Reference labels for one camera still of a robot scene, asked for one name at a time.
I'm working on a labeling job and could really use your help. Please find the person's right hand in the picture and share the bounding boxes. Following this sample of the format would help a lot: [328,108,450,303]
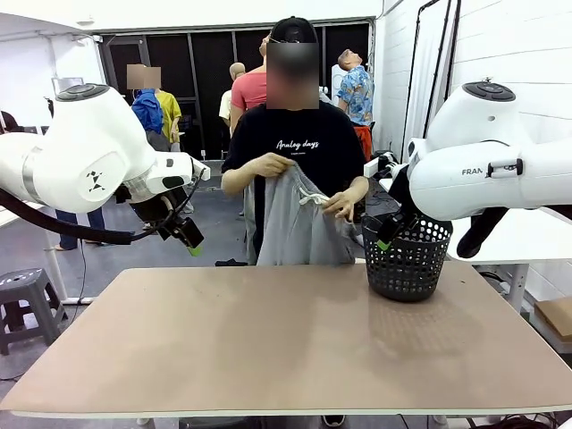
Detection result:
[240,152,297,178]

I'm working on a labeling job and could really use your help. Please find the grey training pants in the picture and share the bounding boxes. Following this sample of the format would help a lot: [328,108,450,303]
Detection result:
[243,161,358,267]

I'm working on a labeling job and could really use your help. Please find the black pipe stand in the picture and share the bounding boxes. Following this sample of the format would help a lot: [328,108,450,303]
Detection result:
[416,0,462,127]

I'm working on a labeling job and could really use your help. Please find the grey plastic stool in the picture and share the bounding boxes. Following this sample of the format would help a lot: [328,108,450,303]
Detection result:
[0,267,70,357]

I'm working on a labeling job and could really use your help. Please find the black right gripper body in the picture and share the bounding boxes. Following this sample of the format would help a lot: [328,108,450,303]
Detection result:
[377,213,422,245]

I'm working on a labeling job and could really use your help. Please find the person in blue jeans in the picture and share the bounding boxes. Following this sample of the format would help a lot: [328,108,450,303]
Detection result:
[54,208,107,251]

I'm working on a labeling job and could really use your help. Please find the floor cable bundle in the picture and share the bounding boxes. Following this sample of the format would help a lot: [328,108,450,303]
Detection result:
[489,413,562,429]

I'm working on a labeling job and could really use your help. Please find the black cap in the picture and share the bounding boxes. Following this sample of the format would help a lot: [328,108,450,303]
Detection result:
[270,17,319,46]

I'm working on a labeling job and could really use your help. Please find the figure in blue shirt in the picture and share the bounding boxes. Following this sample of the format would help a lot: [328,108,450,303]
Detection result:
[126,63,165,151]

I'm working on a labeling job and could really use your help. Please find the person in black t-shirt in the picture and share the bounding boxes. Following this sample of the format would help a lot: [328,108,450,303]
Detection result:
[222,104,370,265]

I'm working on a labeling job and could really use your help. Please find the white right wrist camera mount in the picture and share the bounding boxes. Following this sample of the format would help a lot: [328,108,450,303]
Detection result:
[363,150,410,181]

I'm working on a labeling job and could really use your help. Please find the mannequin in red shirt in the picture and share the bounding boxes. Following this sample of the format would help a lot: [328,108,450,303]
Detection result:
[230,31,274,135]

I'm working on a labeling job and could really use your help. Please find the black perforated plastic basket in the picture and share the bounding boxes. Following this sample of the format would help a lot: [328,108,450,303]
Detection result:
[360,213,454,303]

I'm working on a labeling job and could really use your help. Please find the person's right forearm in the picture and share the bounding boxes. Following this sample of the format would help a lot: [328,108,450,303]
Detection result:
[222,159,257,198]

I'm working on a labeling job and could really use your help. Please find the bald mannequin in cream shirt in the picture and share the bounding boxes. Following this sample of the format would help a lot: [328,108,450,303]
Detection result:
[218,62,248,133]

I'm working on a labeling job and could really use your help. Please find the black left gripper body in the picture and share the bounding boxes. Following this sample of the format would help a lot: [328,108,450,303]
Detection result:
[133,195,206,248]

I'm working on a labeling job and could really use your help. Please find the figure in yellow shirt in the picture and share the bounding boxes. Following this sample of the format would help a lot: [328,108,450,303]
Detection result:
[155,66,183,153]

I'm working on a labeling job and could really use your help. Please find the mannequin in blue floral shirt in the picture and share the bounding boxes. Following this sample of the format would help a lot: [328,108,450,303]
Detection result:
[336,48,375,163]

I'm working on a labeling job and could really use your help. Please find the brown cardboard box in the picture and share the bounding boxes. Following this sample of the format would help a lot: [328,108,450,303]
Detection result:
[534,296,572,344]

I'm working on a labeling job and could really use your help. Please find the black left arm hose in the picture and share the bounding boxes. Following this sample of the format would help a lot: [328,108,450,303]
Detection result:
[0,187,135,246]

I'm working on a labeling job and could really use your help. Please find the person's left forearm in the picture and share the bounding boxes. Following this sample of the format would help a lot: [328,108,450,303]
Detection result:
[347,176,370,203]

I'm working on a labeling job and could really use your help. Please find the person's left hand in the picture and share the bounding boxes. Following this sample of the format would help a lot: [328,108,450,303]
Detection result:
[321,190,358,222]

